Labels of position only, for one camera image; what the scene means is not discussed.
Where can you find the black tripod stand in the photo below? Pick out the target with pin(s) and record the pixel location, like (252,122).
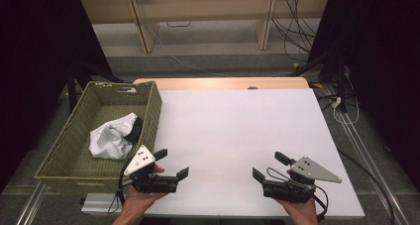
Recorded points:
(336,73)

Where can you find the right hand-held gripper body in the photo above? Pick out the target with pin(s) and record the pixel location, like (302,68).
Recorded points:
(310,170)

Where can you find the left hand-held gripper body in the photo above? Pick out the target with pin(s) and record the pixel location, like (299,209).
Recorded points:
(140,160)

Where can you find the person's right hand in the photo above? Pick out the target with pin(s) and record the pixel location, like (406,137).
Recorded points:
(302,213)

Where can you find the person's left hand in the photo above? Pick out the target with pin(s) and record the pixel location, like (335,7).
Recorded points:
(138,202)

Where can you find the aluminium floor rail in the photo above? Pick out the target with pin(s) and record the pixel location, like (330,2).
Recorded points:
(366,159)
(31,205)

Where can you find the black curtain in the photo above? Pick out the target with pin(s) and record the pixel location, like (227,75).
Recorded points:
(386,69)
(33,69)

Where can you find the black metal stand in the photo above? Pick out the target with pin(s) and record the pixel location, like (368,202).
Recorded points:
(71,86)

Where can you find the white shorts with black waistband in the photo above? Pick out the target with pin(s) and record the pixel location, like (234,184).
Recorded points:
(109,140)

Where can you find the green woven basket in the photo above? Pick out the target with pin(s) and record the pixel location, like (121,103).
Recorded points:
(72,159)

